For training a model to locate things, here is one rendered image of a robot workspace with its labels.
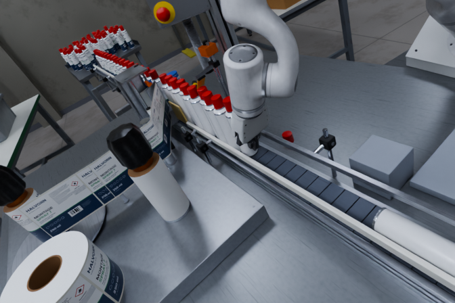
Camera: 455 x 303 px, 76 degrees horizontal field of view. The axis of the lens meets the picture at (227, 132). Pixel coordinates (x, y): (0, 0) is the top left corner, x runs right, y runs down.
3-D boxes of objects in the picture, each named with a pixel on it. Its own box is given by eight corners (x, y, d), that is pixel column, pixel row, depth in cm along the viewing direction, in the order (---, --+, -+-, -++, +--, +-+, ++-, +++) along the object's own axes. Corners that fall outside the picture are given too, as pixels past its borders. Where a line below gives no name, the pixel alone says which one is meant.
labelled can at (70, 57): (70, 67, 301) (57, 49, 290) (118, 41, 320) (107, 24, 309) (77, 74, 266) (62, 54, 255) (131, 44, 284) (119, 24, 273)
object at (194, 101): (204, 136, 108) (181, 90, 97) (214, 128, 110) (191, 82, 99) (214, 140, 104) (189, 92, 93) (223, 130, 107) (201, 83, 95)
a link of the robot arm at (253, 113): (249, 80, 74) (250, 88, 76) (223, 99, 71) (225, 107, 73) (273, 95, 70) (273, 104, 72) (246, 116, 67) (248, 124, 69)
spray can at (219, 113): (228, 152, 96) (204, 101, 84) (236, 142, 98) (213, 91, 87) (241, 154, 92) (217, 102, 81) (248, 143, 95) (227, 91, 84)
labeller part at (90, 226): (14, 241, 100) (11, 240, 99) (95, 184, 110) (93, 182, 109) (14, 312, 76) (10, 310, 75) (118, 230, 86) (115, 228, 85)
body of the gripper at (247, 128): (252, 86, 76) (255, 115, 84) (223, 107, 72) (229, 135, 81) (273, 100, 72) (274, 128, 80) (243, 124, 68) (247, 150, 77)
